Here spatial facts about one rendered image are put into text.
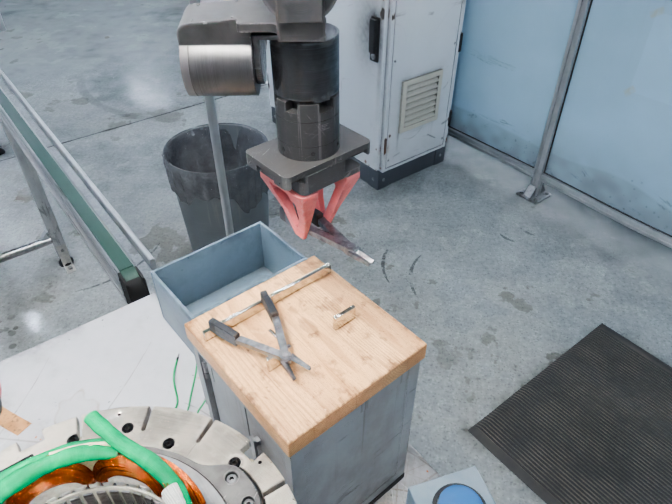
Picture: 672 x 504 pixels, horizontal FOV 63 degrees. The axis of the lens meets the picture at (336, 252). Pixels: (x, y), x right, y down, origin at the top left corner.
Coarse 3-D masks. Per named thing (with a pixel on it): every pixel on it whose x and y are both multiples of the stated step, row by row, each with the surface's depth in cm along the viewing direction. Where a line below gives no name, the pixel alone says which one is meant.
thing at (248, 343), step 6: (240, 336) 58; (240, 342) 57; (246, 342) 57; (252, 342) 57; (258, 342) 57; (252, 348) 57; (258, 348) 56; (264, 348) 56; (270, 348) 56; (264, 354) 57; (270, 354) 56; (276, 354) 56
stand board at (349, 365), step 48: (336, 288) 67; (192, 336) 62; (288, 336) 61; (336, 336) 61; (384, 336) 61; (240, 384) 56; (288, 384) 56; (336, 384) 56; (384, 384) 58; (288, 432) 52
